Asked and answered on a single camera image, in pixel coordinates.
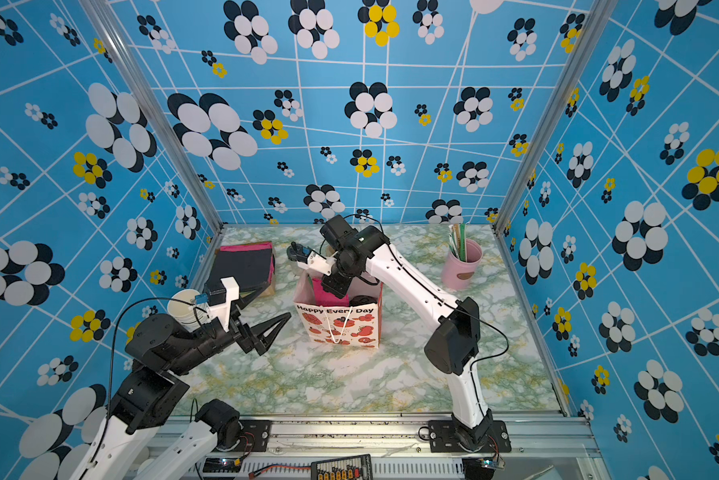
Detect black cup lid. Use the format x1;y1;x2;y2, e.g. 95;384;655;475
350;295;377;307

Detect white red paper gift bag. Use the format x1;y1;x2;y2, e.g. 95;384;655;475
294;273;383;348

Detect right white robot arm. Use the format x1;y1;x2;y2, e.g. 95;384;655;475
320;216;509;452

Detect dark grey paper napkin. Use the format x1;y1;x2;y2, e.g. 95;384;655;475
206;247;274;295

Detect stack of white paper cups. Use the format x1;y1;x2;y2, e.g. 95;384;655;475
167;289;209;331

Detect green and white straws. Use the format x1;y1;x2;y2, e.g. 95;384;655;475
449;223;469;262

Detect pink straw holder cup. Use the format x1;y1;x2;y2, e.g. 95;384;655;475
441;239;483;290

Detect black battery charger device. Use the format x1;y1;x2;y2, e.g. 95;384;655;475
311;454;373;480

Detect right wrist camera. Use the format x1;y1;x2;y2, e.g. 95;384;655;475
287;242;336;279

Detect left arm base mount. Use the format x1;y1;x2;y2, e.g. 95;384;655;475
184;419;273;453

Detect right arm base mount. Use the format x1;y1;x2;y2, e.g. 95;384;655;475
417;420;513;456

